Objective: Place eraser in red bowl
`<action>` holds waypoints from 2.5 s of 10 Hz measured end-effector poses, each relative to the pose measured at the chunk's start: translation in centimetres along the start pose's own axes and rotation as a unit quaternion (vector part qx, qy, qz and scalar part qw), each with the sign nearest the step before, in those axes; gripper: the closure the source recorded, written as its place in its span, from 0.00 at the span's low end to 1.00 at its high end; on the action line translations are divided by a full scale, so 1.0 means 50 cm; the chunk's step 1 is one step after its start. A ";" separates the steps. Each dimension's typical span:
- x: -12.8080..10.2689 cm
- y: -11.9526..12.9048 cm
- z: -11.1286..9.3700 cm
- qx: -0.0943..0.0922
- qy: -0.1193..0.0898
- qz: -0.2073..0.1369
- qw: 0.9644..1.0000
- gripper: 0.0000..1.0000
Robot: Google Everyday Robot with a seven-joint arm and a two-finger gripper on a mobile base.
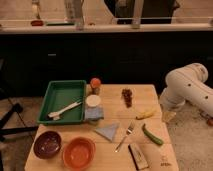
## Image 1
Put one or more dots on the red bowl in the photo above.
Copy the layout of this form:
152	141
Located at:
78	154

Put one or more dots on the silver fork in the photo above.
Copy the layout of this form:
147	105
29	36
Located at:
128	132

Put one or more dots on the small red dish on counter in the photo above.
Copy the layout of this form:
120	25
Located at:
37	23

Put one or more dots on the green plastic tray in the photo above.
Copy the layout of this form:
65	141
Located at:
60	94

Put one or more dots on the grey triangular cloth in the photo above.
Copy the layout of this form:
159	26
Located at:
108	131

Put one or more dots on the bunch of dark grapes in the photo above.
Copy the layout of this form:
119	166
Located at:
127	96

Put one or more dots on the orange capped spice bottle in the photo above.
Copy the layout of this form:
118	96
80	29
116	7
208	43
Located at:
95	84

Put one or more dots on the green pepper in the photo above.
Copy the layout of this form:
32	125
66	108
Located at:
152	137

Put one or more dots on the dark purple bowl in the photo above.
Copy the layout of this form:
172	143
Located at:
47	145

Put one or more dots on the white brush in tray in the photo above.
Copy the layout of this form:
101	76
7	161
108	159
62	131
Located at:
56	115

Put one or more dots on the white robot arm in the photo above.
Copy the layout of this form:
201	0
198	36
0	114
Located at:
187	84

